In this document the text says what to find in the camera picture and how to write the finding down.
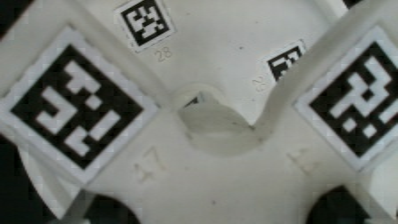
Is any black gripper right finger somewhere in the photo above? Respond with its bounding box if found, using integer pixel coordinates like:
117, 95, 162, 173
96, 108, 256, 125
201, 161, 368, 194
306, 184, 386, 224

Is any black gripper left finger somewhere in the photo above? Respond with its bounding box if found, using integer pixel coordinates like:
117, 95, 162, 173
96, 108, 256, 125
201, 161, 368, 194
59, 189, 144, 224

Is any white cylindrical table leg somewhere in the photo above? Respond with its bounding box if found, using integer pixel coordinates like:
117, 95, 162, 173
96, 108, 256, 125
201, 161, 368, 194
176, 94, 263, 156

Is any white round table top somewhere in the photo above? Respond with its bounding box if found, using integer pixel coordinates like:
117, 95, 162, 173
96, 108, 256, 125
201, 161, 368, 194
4, 0, 348, 224

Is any white cross-shaped table base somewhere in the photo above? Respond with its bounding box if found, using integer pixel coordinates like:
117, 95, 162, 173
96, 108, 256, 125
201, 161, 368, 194
0, 0, 398, 224

